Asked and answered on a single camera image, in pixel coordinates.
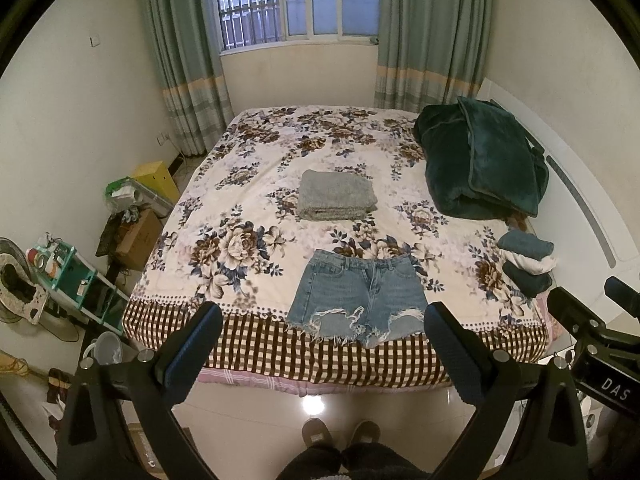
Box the blue denim shorts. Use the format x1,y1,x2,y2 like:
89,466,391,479
288,250,427,349

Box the folded dark cloth bottom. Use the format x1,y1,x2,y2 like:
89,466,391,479
502,261,552,298

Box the white headboard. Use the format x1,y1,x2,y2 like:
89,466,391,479
478,78,639,304

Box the folded white cloth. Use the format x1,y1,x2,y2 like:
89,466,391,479
500,249,558,275

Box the white mug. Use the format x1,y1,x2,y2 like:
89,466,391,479
82,332,124,365

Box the folded teal cloth top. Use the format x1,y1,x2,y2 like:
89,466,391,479
498,230,554,261

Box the white electric fan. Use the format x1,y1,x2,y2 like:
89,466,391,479
1,237,80,344

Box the right grey slipper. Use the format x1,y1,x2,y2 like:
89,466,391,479
349,420,381,446

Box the grey slipper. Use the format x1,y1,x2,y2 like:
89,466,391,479
302,417,334,448
349,420,381,446

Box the teal storage rack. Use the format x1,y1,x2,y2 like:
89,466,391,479
25,234,129,336

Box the dark green blanket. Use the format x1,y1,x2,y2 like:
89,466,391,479
413,96,549,220

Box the brown cardboard box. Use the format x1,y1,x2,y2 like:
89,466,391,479
115,209,163,271

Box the left grey slipper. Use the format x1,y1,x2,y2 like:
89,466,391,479
302,417,334,448

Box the green plastic bag clutter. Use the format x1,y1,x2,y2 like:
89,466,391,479
104,177,174,218

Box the yellow box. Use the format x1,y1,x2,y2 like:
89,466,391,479
131,160,180,204

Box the folded grey towel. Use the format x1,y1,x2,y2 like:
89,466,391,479
297,170,378,221

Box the right green curtain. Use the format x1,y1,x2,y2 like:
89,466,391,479
374,0,494,113

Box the green curtain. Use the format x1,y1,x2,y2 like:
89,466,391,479
140,0,233,156
374,0,494,113

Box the left green curtain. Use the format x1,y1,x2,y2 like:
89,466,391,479
140,0,233,156

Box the barred window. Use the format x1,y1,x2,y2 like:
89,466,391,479
214,0,380,51

